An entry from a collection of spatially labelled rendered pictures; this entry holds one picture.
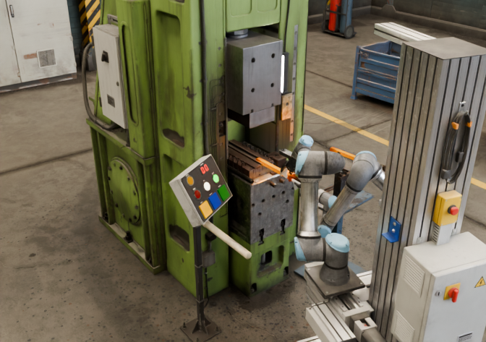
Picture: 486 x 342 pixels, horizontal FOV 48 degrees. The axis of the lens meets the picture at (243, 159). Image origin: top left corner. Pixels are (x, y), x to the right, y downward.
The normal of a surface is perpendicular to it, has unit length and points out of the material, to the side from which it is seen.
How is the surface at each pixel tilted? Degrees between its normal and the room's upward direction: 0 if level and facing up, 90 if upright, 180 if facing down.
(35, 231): 0
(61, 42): 90
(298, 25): 90
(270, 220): 90
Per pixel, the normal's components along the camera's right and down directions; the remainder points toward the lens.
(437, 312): 0.36, 0.42
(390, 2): -0.81, 0.26
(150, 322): 0.00, -0.89
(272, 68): 0.62, 0.35
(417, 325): -0.93, 0.16
